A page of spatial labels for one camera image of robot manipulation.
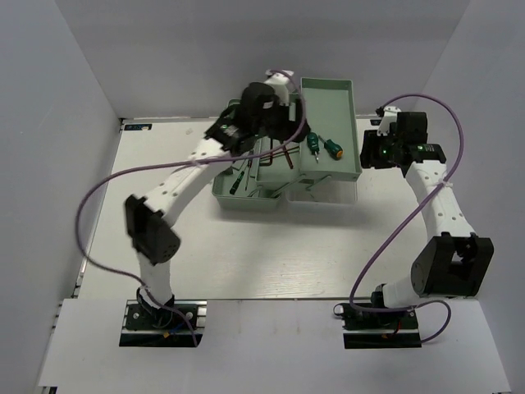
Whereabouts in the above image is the black green precision screwdriver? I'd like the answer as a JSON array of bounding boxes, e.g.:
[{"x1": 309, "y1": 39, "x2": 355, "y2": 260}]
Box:
[{"x1": 229, "y1": 171, "x2": 245, "y2": 195}]

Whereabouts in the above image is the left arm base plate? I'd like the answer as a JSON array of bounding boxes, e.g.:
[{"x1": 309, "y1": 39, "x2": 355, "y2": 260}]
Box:
[{"x1": 119, "y1": 300, "x2": 207, "y2": 348}]

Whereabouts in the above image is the green plastic toolbox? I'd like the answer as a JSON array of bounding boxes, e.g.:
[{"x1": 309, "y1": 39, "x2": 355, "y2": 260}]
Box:
[{"x1": 212, "y1": 77, "x2": 362, "y2": 212}]

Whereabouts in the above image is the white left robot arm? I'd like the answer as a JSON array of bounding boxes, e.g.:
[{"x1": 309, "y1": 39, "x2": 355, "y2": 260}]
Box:
[{"x1": 125, "y1": 71, "x2": 310, "y2": 328}]

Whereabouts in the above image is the blue red precision screwdriver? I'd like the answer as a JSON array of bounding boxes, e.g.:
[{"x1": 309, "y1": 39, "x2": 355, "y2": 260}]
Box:
[{"x1": 244, "y1": 159, "x2": 253, "y2": 190}]

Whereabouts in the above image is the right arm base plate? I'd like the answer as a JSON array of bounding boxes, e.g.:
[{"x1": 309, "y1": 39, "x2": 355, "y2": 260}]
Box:
[{"x1": 333, "y1": 303, "x2": 422, "y2": 350}]

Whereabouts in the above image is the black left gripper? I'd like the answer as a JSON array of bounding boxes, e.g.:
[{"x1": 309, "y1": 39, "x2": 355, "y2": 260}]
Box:
[{"x1": 252, "y1": 95, "x2": 309, "y2": 142}]

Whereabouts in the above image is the small brown hex key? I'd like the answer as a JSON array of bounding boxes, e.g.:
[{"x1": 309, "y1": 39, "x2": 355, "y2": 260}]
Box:
[{"x1": 255, "y1": 146, "x2": 299, "y2": 161}]

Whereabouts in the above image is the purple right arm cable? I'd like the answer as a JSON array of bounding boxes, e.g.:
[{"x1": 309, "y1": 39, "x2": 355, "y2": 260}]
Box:
[{"x1": 349, "y1": 94, "x2": 465, "y2": 345}]

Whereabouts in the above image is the large brown hex key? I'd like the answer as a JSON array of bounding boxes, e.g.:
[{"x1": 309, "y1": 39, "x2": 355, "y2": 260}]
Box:
[{"x1": 282, "y1": 145, "x2": 294, "y2": 169}]

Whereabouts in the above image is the long thin brown hex key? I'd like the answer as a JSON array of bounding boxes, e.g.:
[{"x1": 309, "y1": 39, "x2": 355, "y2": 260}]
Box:
[{"x1": 259, "y1": 139, "x2": 274, "y2": 167}]

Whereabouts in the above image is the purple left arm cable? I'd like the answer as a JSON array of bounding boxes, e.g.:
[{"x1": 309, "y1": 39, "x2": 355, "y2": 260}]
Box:
[{"x1": 76, "y1": 69, "x2": 308, "y2": 346}]

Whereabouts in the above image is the green orange stubby screwdriver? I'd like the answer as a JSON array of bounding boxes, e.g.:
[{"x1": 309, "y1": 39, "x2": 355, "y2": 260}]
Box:
[{"x1": 318, "y1": 135, "x2": 344, "y2": 161}]

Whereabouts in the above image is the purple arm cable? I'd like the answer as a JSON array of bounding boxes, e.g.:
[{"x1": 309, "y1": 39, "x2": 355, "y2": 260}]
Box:
[
  {"x1": 349, "y1": 94, "x2": 465, "y2": 345},
  {"x1": 76, "y1": 69, "x2": 308, "y2": 346}
]

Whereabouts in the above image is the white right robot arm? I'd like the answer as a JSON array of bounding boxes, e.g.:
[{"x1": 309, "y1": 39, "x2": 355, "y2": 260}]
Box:
[{"x1": 360, "y1": 106, "x2": 494, "y2": 328}]

